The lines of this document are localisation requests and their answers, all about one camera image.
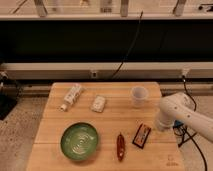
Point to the green ceramic bowl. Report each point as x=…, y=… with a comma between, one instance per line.
x=79, y=141

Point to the blue cable connector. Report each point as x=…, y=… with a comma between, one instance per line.
x=177, y=124

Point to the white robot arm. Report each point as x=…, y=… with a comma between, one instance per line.
x=176, y=107

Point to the black object at left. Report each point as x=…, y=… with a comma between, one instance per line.
x=7, y=103

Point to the red chili pepper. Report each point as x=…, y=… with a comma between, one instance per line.
x=120, y=147

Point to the white tube bottle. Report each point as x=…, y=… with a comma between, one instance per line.
x=71, y=97

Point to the white wall outlet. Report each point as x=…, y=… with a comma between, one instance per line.
x=94, y=74

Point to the clear plastic cup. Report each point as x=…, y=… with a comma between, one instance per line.
x=139, y=95

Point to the wooden table board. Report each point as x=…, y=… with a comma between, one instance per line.
x=160, y=152

